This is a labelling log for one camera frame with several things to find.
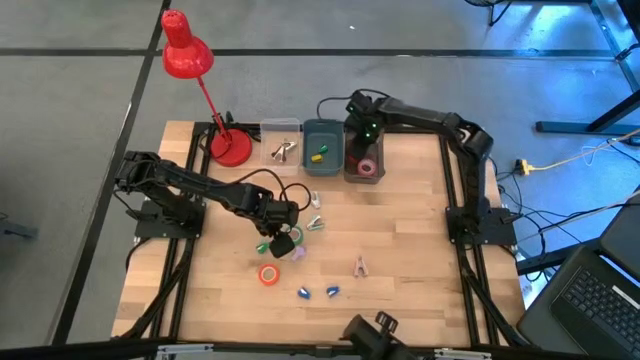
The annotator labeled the orange tape roll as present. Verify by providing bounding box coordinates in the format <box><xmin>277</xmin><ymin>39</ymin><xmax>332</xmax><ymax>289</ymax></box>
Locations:
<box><xmin>257</xmin><ymin>263</ymin><xmax>281</xmax><ymax>287</ymax></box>

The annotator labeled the grey plastic bin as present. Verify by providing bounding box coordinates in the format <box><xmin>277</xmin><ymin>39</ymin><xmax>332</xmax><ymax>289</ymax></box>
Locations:
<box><xmin>342</xmin><ymin>118</ymin><xmax>387</xmax><ymax>185</ymax></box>

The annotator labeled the teal plastic bin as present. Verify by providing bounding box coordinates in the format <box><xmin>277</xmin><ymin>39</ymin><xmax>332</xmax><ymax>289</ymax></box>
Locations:
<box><xmin>301</xmin><ymin>118</ymin><xmax>346</xmax><ymax>178</ymax></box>

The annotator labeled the clear plastic bin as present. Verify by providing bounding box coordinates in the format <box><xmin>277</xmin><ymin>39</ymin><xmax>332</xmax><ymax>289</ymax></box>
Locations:
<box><xmin>259</xmin><ymin>117</ymin><xmax>304</xmax><ymax>177</ymax></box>

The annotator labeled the red desk lamp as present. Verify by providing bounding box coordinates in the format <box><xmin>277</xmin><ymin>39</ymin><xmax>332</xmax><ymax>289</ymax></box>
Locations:
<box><xmin>159</xmin><ymin>8</ymin><xmax>254</xmax><ymax>168</ymax></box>

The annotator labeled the dark chair base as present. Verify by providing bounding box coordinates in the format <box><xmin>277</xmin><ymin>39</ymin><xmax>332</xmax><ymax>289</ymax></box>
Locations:
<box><xmin>0</xmin><ymin>212</ymin><xmax>39</xmax><ymax>242</ymax></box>

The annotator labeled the black laptop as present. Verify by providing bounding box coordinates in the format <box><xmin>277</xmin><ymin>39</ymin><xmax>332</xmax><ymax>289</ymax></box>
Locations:
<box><xmin>517</xmin><ymin>192</ymin><xmax>640</xmax><ymax>360</ymax></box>

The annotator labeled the black aluminium table frame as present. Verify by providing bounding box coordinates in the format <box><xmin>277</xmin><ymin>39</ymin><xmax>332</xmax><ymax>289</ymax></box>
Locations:
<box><xmin>110</xmin><ymin>119</ymin><xmax>534</xmax><ymax>351</ymax></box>

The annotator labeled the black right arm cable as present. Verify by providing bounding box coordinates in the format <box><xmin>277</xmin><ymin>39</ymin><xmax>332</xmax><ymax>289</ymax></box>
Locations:
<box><xmin>316</xmin><ymin>93</ymin><xmax>359</xmax><ymax>122</ymax></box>

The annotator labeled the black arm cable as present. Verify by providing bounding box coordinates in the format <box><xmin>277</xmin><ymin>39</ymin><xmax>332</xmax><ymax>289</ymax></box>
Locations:
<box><xmin>316</xmin><ymin>93</ymin><xmax>359</xmax><ymax>122</ymax></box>
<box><xmin>233</xmin><ymin>167</ymin><xmax>312</xmax><ymax>212</ymax></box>

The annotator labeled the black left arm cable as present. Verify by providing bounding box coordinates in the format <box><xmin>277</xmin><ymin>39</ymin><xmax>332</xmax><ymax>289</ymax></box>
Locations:
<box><xmin>233</xmin><ymin>167</ymin><xmax>312</xmax><ymax>212</ymax></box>

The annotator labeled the black leader arm handle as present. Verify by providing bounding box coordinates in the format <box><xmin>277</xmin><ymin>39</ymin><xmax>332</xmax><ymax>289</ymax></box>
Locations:
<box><xmin>339</xmin><ymin>310</ymin><xmax>419</xmax><ymax>360</ymax></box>

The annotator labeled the yellow extension cord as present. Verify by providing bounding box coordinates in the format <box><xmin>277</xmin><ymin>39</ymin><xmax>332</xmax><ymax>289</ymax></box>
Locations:
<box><xmin>514</xmin><ymin>127</ymin><xmax>640</xmax><ymax>176</ymax></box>

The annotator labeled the black desk leg frame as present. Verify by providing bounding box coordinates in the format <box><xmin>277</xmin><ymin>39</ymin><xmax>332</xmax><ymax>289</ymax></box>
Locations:
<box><xmin>487</xmin><ymin>0</ymin><xmax>640</xmax><ymax>136</ymax></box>

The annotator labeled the black overhead frame bar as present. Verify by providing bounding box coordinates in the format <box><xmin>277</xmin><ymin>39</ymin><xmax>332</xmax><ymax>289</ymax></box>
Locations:
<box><xmin>0</xmin><ymin>341</ymin><xmax>640</xmax><ymax>360</ymax></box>

